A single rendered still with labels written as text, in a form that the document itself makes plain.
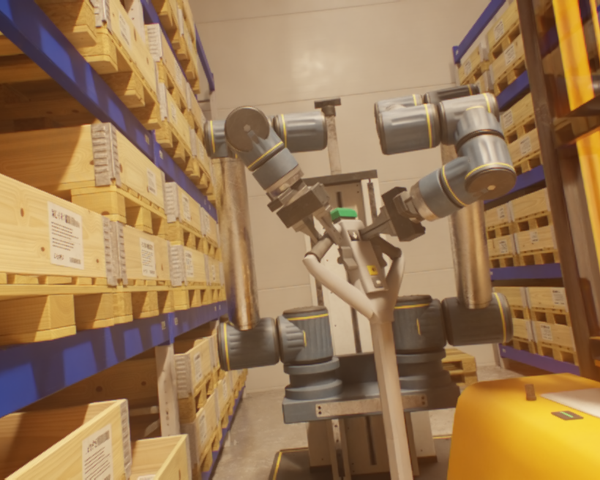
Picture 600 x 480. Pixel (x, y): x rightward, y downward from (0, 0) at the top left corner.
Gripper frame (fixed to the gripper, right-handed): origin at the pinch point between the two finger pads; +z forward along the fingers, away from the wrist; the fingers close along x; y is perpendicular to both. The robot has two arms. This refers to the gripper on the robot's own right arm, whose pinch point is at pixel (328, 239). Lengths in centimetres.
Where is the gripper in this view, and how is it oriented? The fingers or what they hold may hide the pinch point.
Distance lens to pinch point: 134.3
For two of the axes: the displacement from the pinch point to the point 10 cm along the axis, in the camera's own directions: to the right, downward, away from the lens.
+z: 6.0, 7.9, 1.1
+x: -6.7, 4.3, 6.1
